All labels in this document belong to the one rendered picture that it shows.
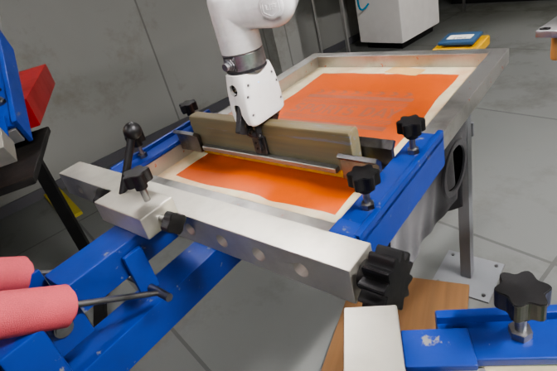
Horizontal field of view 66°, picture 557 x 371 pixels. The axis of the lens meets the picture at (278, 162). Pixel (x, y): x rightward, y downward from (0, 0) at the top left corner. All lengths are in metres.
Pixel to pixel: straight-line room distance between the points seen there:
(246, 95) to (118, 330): 0.42
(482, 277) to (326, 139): 1.31
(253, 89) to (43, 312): 0.46
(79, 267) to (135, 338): 0.14
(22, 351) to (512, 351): 0.49
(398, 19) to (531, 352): 4.34
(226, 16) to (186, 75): 3.28
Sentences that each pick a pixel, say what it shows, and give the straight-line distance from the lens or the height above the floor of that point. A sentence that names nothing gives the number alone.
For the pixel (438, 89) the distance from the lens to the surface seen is 1.10.
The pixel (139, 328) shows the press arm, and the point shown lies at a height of 0.91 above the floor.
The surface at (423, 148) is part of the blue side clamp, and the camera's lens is 0.73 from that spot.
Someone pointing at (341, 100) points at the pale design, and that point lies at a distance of 1.12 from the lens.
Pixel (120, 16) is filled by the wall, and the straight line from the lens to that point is 3.77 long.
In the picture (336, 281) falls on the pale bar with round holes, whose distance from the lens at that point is 0.50.
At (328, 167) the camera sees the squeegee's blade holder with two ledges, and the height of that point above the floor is 1.00.
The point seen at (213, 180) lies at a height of 0.96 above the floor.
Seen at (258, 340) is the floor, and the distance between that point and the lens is 1.83.
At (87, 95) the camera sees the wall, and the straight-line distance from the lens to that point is 3.71.
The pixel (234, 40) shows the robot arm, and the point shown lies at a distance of 0.75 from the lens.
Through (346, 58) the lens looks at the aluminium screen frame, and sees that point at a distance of 1.36.
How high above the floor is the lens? 1.37
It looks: 28 degrees down
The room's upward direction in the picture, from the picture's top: 15 degrees counter-clockwise
